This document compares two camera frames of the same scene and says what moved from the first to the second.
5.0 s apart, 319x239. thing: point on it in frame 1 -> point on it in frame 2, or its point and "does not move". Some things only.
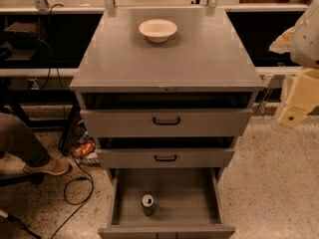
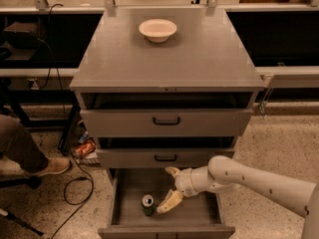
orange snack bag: (86, 148) does not move
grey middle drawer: (160, 152) does not move
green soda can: (148, 202) does not move
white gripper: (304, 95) -> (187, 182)
